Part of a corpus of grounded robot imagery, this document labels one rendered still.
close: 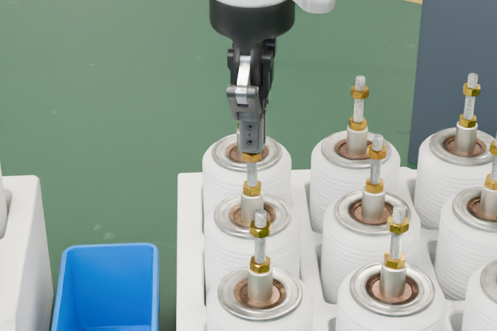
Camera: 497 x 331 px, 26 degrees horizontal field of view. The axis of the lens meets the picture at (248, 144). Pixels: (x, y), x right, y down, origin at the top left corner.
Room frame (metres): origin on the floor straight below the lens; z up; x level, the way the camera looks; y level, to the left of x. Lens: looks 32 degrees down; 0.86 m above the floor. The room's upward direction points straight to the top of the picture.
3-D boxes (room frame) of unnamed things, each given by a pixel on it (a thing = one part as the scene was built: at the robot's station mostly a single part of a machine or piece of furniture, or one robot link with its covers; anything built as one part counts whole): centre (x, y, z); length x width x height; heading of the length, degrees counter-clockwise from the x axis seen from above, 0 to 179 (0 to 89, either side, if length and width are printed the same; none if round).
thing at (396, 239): (0.75, -0.13, 0.30); 0.01 x 0.01 x 0.08
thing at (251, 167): (0.86, 0.00, 0.30); 0.01 x 0.01 x 0.08
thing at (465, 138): (0.99, -0.23, 0.26); 0.02 x 0.02 x 0.03
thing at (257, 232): (0.74, -0.01, 0.32); 0.02 x 0.02 x 0.01; 51
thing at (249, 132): (0.84, 0.00, 0.36); 0.03 x 0.01 x 0.05; 171
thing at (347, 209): (0.87, -0.12, 0.25); 0.08 x 0.08 x 0.01
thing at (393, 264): (0.75, -0.13, 0.29); 0.02 x 0.02 x 0.01; 7
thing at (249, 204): (0.86, 0.00, 0.26); 0.02 x 0.02 x 0.03
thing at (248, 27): (0.86, 0.00, 0.45); 0.08 x 0.08 x 0.09
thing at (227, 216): (0.86, 0.00, 0.25); 0.08 x 0.08 x 0.01
